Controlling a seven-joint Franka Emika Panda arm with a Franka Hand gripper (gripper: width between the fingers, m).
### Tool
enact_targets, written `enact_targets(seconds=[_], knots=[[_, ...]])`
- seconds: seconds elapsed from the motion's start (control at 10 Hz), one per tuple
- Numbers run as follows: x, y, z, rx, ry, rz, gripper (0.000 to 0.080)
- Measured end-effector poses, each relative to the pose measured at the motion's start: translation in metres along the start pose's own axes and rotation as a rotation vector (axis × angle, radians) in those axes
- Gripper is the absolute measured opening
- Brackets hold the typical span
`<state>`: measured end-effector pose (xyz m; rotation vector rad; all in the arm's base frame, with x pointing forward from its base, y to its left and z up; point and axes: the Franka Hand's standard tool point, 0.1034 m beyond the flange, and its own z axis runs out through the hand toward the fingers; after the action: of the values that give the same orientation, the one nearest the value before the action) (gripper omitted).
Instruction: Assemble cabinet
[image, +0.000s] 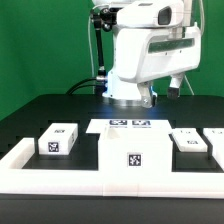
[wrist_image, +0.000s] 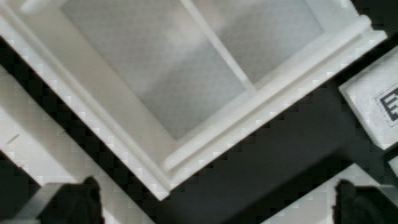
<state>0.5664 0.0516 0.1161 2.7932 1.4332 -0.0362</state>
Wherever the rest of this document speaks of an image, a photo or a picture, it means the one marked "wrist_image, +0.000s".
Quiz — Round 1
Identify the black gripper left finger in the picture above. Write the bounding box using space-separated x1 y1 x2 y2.
12 176 106 224

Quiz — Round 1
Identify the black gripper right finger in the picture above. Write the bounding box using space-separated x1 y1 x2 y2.
332 179 398 224

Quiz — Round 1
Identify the white cabinet door with tags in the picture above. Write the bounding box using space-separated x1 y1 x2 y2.
339 47 398 150

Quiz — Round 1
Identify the white cabinet body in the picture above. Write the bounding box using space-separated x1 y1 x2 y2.
0 0 385 198

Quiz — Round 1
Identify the white U-shaped table fence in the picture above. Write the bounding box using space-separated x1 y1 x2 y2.
0 67 154 224

